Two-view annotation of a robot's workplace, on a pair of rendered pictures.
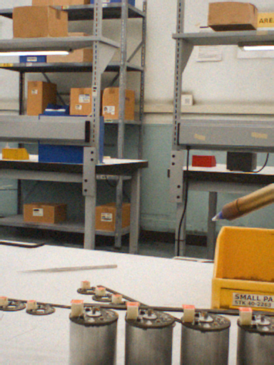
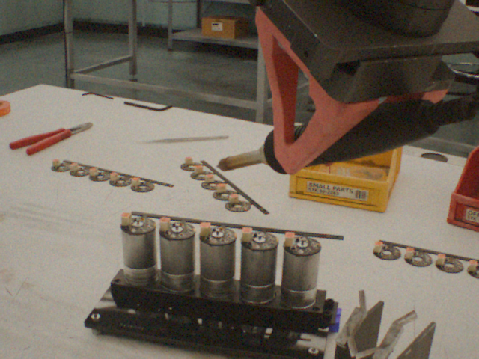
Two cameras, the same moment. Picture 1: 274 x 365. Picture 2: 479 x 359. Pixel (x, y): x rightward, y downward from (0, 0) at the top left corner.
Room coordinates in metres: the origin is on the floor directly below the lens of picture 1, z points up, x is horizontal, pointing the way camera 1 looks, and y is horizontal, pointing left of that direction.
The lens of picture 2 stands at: (-0.09, -0.10, 1.01)
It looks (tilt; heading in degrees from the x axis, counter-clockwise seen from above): 22 degrees down; 8
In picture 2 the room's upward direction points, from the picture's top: 2 degrees clockwise
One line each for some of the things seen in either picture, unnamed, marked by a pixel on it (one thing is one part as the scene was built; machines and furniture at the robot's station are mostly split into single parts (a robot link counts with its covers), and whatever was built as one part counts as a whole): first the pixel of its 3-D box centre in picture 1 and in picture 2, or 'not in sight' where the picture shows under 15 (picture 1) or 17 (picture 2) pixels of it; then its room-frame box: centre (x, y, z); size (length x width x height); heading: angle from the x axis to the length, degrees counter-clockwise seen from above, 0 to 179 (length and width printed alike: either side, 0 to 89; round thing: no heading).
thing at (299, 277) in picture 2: not in sight; (299, 277); (0.28, -0.09, 0.79); 0.02 x 0.02 x 0.05
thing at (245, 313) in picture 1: (247, 316); (248, 234); (0.28, -0.06, 0.82); 0.01 x 0.01 x 0.01; 87
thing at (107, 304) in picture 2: not in sight; (211, 319); (0.27, -0.03, 0.76); 0.16 x 0.07 x 0.01; 87
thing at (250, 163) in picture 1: (242, 160); not in sight; (2.69, -0.47, 0.80); 0.15 x 0.12 x 0.10; 160
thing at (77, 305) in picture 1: (78, 308); (127, 219); (0.29, 0.03, 0.82); 0.01 x 0.01 x 0.01; 87
